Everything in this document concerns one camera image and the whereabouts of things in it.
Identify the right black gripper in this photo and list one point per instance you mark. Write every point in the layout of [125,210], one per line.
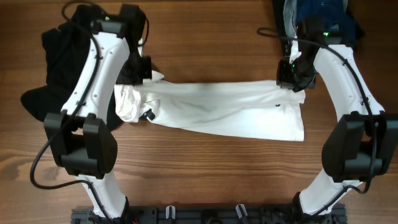
[283,79]

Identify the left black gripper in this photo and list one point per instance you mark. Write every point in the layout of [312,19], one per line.
[145,73]

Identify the white t-shirt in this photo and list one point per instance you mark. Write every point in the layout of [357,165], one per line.
[258,109]

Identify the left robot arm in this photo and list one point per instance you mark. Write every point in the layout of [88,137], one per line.
[78,136]

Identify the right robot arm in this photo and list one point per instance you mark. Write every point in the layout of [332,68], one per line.
[362,143]

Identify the light blue denim jeans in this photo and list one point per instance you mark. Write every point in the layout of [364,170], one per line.
[290,15]

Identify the black folded garment under jeans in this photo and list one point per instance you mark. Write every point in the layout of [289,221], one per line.
[277,6]

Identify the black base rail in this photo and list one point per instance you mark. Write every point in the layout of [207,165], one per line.
[260,215]

